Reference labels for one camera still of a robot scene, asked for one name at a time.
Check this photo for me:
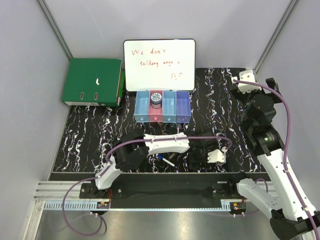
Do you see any blue gel jar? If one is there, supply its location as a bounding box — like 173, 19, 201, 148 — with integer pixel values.
150, 92, 162, 105

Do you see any light blue bin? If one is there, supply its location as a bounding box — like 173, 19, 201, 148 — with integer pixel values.
162, 91, 177, 123
134, 90, 150, 123

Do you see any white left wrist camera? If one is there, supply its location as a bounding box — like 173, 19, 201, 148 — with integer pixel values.
207, 149, 226, 164

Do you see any white pen blue cap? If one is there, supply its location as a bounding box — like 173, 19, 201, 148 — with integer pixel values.
156, 154, 176, 167

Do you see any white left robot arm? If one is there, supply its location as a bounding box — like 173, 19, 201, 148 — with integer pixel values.
90, 132, 226, 198

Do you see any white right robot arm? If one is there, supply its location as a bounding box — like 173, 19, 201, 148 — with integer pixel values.
227, 77, 320, 240

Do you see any green ring binder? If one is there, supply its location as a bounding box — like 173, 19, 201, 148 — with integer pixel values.
61, 58, 125, 107

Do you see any pink bin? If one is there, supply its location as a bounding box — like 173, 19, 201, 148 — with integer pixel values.
148, 90, 164, 122

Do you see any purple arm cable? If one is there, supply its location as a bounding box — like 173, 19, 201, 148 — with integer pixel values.
61, 136, 233, 237
233, 79, 320, 233

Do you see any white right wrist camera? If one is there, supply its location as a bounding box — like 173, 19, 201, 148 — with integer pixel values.
231, 69, 261, 94

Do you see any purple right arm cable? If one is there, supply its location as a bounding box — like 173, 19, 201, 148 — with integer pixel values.
233, 79, 320, 233

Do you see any white dry-erase board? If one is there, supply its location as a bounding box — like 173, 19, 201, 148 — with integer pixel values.
123, 39, 196, 92

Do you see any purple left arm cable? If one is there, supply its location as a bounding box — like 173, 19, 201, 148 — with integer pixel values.
61, 136, 233, 237

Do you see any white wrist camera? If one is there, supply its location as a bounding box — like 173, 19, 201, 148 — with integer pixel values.
207, 149, 226, 164
231, 69, 261, 94

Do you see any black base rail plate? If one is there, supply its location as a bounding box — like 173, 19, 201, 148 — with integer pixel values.
79, 172, 248, 211

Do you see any purple bin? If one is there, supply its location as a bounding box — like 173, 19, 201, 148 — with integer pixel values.
176, 91, 191, 124

